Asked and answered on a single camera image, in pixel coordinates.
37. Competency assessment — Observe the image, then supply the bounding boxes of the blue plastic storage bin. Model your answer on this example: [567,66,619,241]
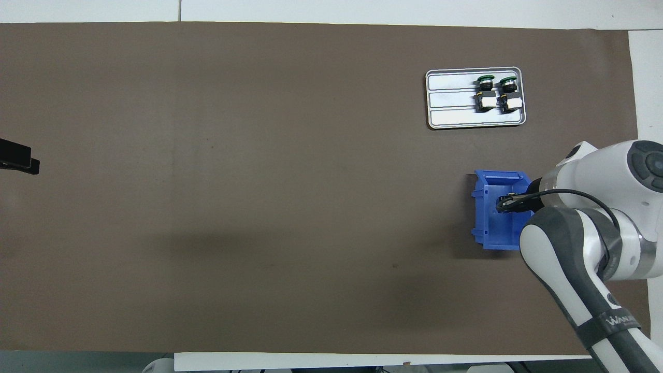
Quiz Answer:
[470,169,537,252]

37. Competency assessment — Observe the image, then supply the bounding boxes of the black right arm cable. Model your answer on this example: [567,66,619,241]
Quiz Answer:
[510,189,621,231]

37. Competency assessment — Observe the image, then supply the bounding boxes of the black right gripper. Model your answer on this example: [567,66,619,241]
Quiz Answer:
[497,178,544,214]

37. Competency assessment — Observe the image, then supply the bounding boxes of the brown table mat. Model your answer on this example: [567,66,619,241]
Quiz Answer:
[0,22,652,357]

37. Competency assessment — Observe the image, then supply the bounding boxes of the silver metal tray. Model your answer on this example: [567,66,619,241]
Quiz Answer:
[425,67,527,130]

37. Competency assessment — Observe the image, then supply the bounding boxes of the white round object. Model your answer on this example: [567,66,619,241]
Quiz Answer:
[142,356,175,373]

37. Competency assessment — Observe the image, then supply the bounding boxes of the green push button switch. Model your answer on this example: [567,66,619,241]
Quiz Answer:
[497,76,523,113]
[474,75,498,112]

